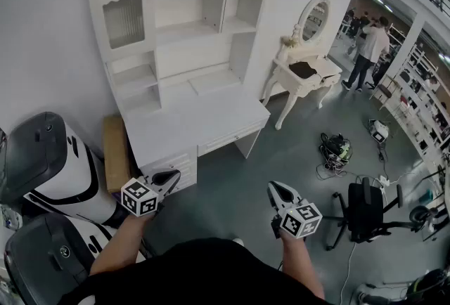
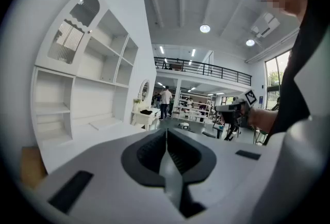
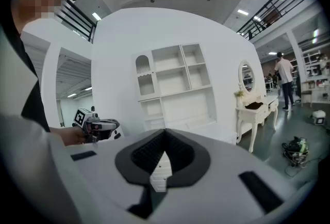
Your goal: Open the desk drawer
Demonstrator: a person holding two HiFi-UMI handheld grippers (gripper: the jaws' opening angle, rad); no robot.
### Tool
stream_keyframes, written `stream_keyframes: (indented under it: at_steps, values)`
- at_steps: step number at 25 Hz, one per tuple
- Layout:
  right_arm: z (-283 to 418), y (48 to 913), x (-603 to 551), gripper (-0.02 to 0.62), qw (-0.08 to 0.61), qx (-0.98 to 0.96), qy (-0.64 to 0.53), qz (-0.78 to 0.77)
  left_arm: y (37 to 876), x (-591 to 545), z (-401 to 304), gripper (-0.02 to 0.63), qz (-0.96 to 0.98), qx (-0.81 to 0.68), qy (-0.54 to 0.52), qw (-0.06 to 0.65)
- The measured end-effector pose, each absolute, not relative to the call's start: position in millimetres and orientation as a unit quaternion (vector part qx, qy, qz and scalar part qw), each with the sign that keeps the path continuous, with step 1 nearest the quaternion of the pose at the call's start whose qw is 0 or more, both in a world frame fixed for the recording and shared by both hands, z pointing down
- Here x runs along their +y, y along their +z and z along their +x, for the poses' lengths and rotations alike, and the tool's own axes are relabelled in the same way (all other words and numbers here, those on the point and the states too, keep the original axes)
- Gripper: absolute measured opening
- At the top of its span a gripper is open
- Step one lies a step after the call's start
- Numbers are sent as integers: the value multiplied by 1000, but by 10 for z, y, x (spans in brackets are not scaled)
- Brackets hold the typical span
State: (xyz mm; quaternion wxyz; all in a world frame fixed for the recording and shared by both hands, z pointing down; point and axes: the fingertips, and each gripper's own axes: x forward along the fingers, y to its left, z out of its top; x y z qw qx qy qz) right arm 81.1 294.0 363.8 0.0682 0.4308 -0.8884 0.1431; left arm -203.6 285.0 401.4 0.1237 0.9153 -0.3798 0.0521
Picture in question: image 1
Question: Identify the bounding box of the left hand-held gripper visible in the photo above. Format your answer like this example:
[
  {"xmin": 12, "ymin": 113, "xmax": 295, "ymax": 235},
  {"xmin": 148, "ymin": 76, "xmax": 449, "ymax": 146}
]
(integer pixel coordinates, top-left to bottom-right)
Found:
[{"xmin": 120, "ymin": 168, "xmax": 182, "ymax": 218}]

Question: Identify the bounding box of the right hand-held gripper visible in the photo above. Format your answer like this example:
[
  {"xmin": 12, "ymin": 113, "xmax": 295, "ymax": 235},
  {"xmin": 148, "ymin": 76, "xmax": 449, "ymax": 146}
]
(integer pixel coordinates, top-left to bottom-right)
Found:
[{"xmin": 268, "ymin": 180, "xmax": 323, "ymax": 240}]

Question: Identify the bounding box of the white desk drawer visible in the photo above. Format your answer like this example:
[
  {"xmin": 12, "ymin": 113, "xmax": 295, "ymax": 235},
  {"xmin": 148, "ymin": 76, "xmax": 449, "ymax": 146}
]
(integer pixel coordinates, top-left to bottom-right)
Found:
[{"xmin": 196, "ymin": 124, "xmax": 264, "ymax": 157}]

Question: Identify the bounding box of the person's right forearm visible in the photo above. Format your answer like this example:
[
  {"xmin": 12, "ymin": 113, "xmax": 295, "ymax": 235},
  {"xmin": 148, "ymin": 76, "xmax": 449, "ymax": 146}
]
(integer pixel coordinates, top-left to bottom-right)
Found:
[{"xmin": 279, "ymin": 235, "xmax": 326, "ymax": 299}]

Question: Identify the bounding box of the person's left forearm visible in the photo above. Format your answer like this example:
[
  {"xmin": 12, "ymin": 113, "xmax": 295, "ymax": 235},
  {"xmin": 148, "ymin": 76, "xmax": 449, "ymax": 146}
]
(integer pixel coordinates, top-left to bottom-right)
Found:
[{"xmin": 89, "ymin": 214, "xmax": 158, "ymax": 276}]

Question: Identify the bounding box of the white desk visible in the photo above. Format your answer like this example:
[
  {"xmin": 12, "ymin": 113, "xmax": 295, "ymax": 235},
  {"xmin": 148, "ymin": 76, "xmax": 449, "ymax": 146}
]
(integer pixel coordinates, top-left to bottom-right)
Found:
[{"xmin": 122, "ymin": 87, "xmax": 271, "ymax": 196}]

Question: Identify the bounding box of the brown cardboard box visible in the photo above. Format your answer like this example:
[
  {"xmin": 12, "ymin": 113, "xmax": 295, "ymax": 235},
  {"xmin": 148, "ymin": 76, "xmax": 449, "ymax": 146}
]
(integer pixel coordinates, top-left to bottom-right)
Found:
[{"xmin": 102, "ymin": 115, "xmax": 133, "ymax": 194}]

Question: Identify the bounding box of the black office chair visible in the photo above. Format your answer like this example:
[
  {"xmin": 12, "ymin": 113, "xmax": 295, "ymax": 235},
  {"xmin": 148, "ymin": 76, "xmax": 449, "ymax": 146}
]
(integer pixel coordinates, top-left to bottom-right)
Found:
[{"xmin": 322, "ymin": 176, "xmax": 423, "ymax": 251}]

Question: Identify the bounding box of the person's black shirt torso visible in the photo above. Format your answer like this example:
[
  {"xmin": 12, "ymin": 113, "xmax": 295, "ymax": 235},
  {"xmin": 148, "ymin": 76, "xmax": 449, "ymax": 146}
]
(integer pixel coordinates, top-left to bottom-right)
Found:
[{"xmin": 58, "ymin": 236, "xmax": 333, "ymax": 305}]

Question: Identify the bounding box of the white black appliance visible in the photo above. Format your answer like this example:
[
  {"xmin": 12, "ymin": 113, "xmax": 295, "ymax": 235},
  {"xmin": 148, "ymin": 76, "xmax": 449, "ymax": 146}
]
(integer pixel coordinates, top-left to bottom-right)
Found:
[
  {"xmin": 0, "ymin": 112, "xmax": 119, "ymax": 226},
  {"xmin": 3, "ymin": 214, "xmax": 148, "ymax": 305}
]

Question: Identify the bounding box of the small white device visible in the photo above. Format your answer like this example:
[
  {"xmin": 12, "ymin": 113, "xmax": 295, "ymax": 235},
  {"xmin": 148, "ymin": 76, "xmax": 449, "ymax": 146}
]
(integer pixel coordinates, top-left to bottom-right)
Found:
[{"xmin": 368, "ymin": 119, "xmax": 391, "ymax": 143}]

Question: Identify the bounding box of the black cloth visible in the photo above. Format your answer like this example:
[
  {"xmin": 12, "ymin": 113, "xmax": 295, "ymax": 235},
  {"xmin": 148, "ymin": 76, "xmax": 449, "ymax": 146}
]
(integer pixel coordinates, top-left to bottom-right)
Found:
[{"xmin": 288, "ymin": 62, "xmax": 319, "ymax": 79}]

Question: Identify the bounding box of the cream vanity table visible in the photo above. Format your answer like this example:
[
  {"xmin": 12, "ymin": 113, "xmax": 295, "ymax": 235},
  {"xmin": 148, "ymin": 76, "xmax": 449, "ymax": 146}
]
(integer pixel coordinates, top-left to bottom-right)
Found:
[{"xmin": 262, "ymin": 50, "xmax": 344, "ymax": 131}]

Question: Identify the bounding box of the white shelving rack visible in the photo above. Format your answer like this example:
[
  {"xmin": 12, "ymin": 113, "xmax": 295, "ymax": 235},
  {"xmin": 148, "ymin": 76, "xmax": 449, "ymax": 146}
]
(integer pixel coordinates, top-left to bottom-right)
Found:
[{"xmin": 368, "ymin": 43, "xmax": 450, "ymax": 171}]

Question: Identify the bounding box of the white fluted glass cabinet door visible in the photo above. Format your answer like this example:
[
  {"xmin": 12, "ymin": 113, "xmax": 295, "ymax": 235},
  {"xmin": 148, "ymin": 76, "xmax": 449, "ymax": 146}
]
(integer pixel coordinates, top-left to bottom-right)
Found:
[{"xmin": 86, "ymin": 0, "xmax": 155, "ymax": 62}]

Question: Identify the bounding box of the cream oval mirror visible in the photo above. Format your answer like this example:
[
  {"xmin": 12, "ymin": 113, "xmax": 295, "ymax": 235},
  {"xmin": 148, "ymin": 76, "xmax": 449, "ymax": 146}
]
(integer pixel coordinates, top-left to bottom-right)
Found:
[{"xmin": 293, "ymin": 0, "xmax": 331, "ymax": 48}]

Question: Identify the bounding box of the black cable bundle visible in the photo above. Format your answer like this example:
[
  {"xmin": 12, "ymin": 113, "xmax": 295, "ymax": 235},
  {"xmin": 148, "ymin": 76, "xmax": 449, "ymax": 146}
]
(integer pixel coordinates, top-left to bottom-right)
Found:
[{"xmin": 315, "ymin": 132, "xmax": 354, "ymax": 180}]

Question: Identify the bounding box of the white floor cable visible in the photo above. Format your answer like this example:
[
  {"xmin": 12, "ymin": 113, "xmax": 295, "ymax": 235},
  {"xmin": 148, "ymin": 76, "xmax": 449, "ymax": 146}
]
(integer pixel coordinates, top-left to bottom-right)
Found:
[{"xmin": 339, "ymin": 242, "xmax": 358, "ymax": 305}]

